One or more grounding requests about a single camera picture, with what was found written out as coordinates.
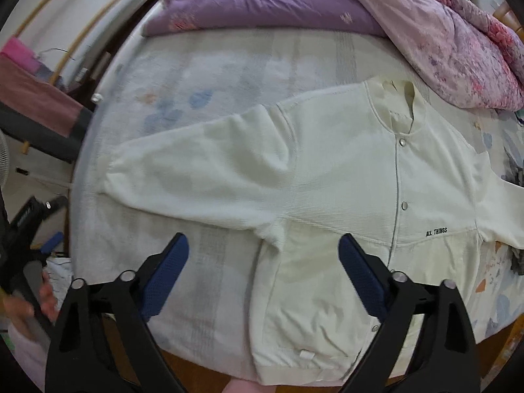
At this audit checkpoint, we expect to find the cream white snap jacket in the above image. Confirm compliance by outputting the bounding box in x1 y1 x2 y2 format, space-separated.
99 78 523 385

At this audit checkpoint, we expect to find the white clothes pile on floor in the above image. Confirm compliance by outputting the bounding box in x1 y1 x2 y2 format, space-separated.
45 256 73 297

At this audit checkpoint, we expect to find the person's left hand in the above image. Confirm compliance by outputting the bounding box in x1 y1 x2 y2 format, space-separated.
2 271 61 343

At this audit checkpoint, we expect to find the grey checkered garment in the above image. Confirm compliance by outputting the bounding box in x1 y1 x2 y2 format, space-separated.
501 142 524 276

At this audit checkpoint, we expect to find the white patterned bed sheet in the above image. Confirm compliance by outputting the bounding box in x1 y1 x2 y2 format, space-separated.
70 29 523 379

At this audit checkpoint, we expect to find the purple floral quilt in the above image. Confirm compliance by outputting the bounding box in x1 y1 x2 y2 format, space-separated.
143 0 523 111

